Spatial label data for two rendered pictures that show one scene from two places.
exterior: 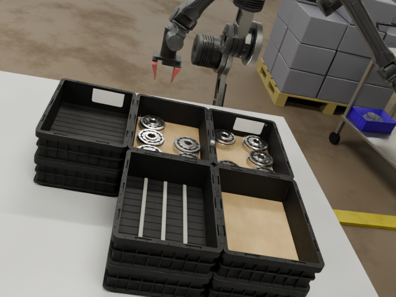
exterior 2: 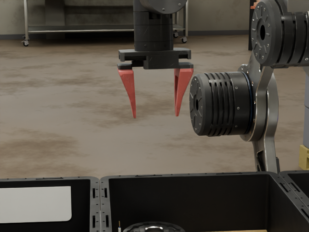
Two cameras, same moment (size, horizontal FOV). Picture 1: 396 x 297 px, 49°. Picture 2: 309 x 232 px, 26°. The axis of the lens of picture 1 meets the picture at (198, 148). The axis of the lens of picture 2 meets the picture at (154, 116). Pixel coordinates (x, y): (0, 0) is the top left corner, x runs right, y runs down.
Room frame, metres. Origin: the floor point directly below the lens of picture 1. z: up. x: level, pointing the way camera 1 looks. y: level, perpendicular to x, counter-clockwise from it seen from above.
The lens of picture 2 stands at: (0.52, 0.10, 1.28)
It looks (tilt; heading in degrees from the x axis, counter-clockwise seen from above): 13 degrees down; 6
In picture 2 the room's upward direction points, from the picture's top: straight up
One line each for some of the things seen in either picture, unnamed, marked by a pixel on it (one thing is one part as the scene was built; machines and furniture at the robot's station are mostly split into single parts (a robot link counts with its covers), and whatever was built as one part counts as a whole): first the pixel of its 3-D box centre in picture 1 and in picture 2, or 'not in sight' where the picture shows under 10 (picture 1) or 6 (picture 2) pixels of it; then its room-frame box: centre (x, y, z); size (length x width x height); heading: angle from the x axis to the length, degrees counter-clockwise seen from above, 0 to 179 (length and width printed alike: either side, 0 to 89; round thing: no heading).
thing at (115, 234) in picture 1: (169, 198); not in sight; (1.01, 0.04, 0.92); 0.40 x 0.30 x 0.02; 11
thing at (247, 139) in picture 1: (256, 142); not in sight; (1.59, -0.23, 0.86); 0.10 x 0.10 x 0.01
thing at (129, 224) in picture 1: (165, 210); not in sight; (1.01, 0.04, 0.87); 0.40 x 0.30 x 0.11; 11
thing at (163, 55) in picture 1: (168, 50); (153, 37); (1.50, 0.20, 1.17); 0.10 x 0.07 x 0.07; 102
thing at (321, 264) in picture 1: (263, 213); not in sight; (1.07, -0.25, 0.92); 0.40 x 0.30 x 0.02; 11
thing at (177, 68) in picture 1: (170, 70); (167, 84); (1.50, 0.18, 1.10); 0.07 x 0.07 x 0.09; 12
